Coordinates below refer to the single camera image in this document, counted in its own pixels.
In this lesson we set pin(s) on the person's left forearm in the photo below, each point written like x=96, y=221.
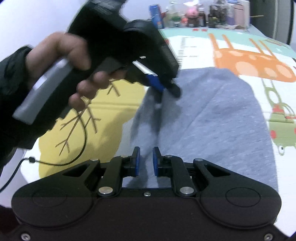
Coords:
x=13, y=74

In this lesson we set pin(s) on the clear glass jar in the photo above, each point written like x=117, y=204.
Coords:
x=171, y=11

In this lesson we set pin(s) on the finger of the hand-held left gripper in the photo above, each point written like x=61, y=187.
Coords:
x=153, y=81
x=173, y=88

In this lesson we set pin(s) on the purple bottle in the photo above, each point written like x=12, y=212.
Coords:
x=230, y=16

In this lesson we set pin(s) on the person's left hand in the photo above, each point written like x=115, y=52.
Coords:
x=57, y=46

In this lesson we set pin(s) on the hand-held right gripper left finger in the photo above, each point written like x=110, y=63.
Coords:
x=137, y=162

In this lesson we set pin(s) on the pink pig toy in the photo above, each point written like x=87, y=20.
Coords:
x=192, y=11

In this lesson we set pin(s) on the pink thermos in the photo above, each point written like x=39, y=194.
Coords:
x=239, y=14

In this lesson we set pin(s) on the grey sweatshirt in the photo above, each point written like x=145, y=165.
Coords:
x=208, y=115

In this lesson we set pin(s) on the dark brown jar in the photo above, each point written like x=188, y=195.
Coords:
x=193, y=22

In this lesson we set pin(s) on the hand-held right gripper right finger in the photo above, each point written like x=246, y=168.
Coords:
x=156, y=162

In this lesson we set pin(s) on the brown glass bottle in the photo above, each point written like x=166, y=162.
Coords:
x=202, y=17

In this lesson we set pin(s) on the dark door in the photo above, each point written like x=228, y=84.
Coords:
x=272, y=18

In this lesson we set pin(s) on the green lidded jar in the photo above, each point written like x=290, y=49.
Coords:
x=177, y=23

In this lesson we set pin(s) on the printed foam play mat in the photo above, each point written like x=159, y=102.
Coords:
x=115, y=106

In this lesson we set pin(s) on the patterned gift bag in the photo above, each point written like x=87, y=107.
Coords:
x=217, y=14

